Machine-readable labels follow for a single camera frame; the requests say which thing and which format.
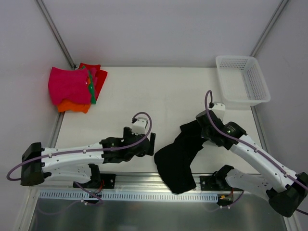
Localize left aluminium corner post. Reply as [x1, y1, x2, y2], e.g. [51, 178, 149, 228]
[35, 0, 77, 70]

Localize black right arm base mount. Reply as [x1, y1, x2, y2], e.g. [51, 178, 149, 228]
[199, 165, 234, 191]

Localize aluminium front rail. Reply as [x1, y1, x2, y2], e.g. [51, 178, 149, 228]
[101, 172, 203, 193]

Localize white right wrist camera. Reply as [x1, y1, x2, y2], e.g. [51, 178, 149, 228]
[209, 103, 226, 121]

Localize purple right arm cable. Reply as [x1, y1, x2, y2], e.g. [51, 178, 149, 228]
[204, 90, 308, 215]

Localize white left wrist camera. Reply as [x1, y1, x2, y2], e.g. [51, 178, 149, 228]
[131, 117, 148, 135]

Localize black t shirt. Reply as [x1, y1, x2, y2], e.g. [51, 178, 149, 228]
[154, 120, 206, 194]

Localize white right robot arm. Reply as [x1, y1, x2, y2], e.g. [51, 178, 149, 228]
[196, 110, 308, 218]

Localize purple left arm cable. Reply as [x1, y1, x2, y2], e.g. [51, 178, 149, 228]
[6, 112, 153, 207]

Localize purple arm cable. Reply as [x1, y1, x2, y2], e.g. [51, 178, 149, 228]
[6, 112, 153, 207]
[204, 90, 308, 215]

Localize white plastic basket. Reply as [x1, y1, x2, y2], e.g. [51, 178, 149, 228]
[216, 55, 271, 110]

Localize right aluminium corner post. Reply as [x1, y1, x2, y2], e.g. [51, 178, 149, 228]
[250, 0, 291, 57]

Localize orange folded t shirt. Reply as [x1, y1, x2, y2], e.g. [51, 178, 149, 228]
[56, 77, 91, 113]

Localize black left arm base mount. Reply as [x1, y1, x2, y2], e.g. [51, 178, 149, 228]
[73, 164, 116, 189]

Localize white slotted cable duct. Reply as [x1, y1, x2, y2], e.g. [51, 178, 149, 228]
[39, 190, 218, 203]

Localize red folded t shirt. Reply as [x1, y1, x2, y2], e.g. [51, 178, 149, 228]
[78, 63, 108, 100]

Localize magenta folded t shirt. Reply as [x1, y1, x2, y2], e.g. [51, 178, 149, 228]
[48, 67, 91, 105]

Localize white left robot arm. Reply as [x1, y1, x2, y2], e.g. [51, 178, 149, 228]
[20, 127, 156, 188]

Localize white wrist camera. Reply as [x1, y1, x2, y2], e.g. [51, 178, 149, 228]
[209, 103, 226, 121]
[131, 117, 148, 135]

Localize aluminium corner post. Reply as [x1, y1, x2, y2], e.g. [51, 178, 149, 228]
[35, 0, 77, 70]
[250, 0, 291, 57]

